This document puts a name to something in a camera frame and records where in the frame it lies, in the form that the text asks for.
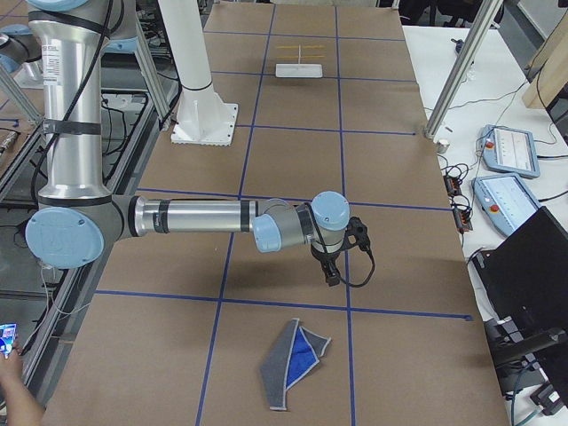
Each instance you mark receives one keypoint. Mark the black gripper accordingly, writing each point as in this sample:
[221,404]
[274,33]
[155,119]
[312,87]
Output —
[323,256]

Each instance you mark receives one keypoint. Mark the grey and blue towel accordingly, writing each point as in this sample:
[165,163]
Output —
[295,353]

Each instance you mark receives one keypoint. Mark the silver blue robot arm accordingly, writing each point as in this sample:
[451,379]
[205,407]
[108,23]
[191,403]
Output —
[79,217]
[18,46]

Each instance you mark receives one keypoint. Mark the white rack with wooden bars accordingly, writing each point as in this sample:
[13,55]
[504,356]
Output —
[296,65]

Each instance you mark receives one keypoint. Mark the bystander hand with phone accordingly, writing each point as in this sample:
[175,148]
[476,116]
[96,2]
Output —
[11,370]

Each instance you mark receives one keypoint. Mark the black adapter with red ports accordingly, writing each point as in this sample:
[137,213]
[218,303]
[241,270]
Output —
[453,186]

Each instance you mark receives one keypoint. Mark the small metal cylinder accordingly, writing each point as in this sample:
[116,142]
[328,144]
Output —
[442,146]

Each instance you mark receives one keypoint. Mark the near blue teach pendant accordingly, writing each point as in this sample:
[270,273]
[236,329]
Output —
[506,200]

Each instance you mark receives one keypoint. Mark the blue teach pendant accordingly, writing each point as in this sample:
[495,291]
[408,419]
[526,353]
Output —
[506,200]
[504,149]

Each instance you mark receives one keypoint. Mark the black monitor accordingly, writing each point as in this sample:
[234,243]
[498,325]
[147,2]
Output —
[525,279]

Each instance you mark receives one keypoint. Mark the far blue teach pendant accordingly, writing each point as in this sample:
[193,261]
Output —
[504,149]

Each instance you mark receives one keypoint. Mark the smartphone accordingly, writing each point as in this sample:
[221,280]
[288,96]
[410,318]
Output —
[8,337]

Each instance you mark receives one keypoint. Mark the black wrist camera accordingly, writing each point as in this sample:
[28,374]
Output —
[356,235]

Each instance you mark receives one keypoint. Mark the white pedestal column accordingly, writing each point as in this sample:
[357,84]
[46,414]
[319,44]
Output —
[203,118]

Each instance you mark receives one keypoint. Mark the aluminium frame post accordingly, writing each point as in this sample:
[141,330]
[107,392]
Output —
[475,37]

